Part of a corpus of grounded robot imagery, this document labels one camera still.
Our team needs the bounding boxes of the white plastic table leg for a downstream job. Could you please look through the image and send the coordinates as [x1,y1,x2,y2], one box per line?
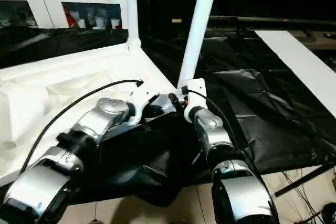
[125,0,142,50]
[176,0,222,89]

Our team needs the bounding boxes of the white plastic table top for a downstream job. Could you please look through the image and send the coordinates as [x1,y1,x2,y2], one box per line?
[0,43,182,183]

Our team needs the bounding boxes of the black plastic mat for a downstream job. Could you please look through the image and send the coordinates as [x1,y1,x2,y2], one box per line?
[0,25,336,208]

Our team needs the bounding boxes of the white flat panel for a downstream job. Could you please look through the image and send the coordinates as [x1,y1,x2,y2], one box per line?
[255,30,336,117]

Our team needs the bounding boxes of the white glass-door cabinet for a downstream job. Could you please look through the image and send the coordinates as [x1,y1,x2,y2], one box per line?
[0,0,130,30]

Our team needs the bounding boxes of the black stand leg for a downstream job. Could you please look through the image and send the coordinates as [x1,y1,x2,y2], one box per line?
[274,164,336,197]

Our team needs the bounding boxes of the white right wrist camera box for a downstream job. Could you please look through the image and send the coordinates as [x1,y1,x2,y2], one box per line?
[182,78,208,124]

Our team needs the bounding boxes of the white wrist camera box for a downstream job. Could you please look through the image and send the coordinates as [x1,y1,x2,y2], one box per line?
[126,82,160,126]
[182,78,208,124]

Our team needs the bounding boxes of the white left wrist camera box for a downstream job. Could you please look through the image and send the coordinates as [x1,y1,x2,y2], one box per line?
[126,82,160,126]

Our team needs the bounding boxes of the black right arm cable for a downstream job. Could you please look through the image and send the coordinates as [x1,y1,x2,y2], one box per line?
[184,89,242,151]

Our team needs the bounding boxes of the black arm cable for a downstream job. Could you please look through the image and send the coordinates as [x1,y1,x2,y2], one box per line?
[184,89,242,151]
[18,80,144,177]

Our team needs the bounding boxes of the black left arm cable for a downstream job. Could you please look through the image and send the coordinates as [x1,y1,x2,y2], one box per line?
[18,80,144,177]

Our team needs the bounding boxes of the dark horizontal rail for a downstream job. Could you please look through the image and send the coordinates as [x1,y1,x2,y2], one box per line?
[207,16,336,28]

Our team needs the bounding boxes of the black floor cable bundle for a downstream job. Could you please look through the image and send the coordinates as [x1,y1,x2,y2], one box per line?
[281,169,336,224]

